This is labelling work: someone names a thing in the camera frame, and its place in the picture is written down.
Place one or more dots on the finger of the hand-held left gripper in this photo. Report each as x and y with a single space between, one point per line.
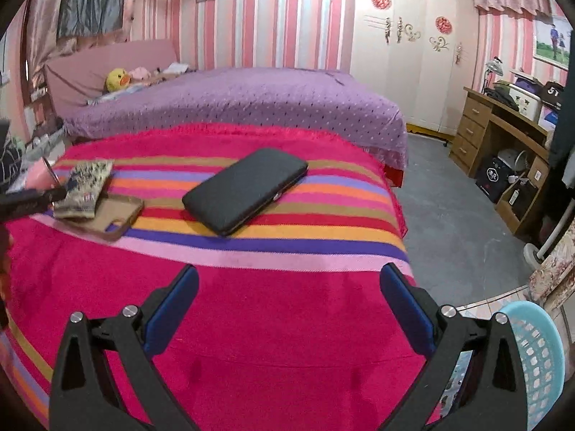
31 200

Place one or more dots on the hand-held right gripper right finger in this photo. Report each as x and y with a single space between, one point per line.
409 309

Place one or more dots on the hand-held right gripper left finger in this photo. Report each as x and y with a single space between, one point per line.
173 309

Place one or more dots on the black white patterned snack packet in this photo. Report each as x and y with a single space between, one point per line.
85 184

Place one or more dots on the light blue plastic basket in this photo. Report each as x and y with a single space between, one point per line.
539 354

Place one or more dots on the pink cup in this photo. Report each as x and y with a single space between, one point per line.
38 175

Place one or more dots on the black white checked cloth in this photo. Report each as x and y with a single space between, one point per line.
11 161

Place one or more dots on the brown phone case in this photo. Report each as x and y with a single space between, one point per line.
119 217

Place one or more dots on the striped red blanket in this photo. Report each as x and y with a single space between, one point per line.
269 323

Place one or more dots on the light blue cloth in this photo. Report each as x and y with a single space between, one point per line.
110 94

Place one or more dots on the red bed skirt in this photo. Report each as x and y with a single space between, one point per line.
395 176

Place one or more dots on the black wallet case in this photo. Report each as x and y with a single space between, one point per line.
242 191

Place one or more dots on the white pipe stand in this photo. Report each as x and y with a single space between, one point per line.
537 251

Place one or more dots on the pink bed headboard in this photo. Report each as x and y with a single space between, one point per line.
81 67

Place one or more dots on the yellow duck plush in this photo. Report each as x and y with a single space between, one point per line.
117 79

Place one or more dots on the floral cushion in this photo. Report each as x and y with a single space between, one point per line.
555 278

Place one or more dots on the black carton with round label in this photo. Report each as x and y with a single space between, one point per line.
492 178

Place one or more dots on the pink plush toy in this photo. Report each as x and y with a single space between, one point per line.
140 73

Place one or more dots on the white small appliance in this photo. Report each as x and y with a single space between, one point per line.
510 157

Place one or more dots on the cardboard box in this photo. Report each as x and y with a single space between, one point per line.
538 176

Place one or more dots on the pink satin curtain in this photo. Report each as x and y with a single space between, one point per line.
45 9

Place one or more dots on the wooden desk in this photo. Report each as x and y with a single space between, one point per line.
474 116

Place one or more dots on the grey curtain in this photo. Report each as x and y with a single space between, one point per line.
92 0

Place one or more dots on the purple dotted bedspread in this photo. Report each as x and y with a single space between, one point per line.
247 98

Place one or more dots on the cream wardrobe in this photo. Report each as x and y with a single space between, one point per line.
417 81

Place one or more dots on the dark jacket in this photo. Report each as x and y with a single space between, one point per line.
501 95

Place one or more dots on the white storage box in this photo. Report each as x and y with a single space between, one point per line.
526 101

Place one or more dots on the desk lamp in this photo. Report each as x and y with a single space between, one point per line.
495 66

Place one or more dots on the black box with white print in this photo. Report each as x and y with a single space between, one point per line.
551 94

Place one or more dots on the red paper ornament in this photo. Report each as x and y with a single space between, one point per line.
443 25
380 0

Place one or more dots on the framed couple wall picture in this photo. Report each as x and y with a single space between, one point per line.
552 42

